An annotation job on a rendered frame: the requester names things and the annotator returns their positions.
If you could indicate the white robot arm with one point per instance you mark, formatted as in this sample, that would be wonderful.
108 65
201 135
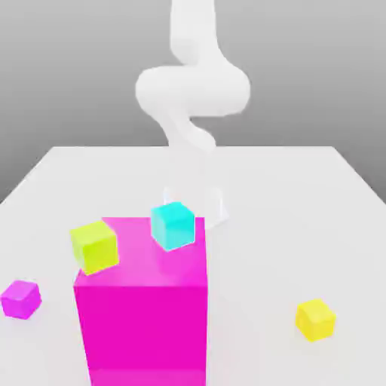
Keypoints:
193 87

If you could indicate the small cyan cube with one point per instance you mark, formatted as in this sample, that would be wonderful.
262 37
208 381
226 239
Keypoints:
173 226

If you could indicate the small lime cube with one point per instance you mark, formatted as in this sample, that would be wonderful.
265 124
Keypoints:
95 248

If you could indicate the small yellow cube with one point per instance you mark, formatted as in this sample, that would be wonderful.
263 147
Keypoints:
315 320

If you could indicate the small purple cube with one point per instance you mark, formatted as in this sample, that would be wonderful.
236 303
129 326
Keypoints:
20 300

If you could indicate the large magenta box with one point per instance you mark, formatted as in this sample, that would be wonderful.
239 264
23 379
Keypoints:
141 325

